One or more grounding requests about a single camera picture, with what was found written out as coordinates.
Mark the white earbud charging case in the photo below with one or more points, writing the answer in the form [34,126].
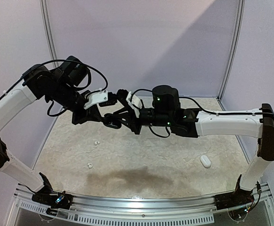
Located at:
[205,161]

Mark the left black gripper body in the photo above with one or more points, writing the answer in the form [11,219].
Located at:
[89,114]

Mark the aluminium front rail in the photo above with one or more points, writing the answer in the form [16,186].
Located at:
[102,211]

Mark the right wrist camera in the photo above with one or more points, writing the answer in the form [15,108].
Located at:
[130,101]

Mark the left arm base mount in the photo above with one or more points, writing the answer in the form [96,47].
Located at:
[56,200]

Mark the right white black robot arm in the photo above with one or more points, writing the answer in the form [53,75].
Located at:
[166,112]

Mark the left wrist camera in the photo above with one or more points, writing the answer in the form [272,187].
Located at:
[103,98]

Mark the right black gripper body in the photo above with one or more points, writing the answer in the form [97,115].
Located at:
[135,120]

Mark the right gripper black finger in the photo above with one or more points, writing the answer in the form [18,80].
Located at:
[119,114]
[119,124]

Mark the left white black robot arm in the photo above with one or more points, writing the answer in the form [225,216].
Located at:
[60,85]

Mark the black earbud charging case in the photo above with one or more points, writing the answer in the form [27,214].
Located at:
[112,123]

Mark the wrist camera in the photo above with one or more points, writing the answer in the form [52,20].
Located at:
[103,98]
[130,101]

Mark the left aluminium frame post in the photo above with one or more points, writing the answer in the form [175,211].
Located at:
[48,30]

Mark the right aluminium frame post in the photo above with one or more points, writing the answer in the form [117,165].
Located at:
[233,48]

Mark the aluminium frame post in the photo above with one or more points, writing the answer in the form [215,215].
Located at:
[233,48]
[48,30]

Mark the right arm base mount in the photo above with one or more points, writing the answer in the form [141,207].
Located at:
[233,199]

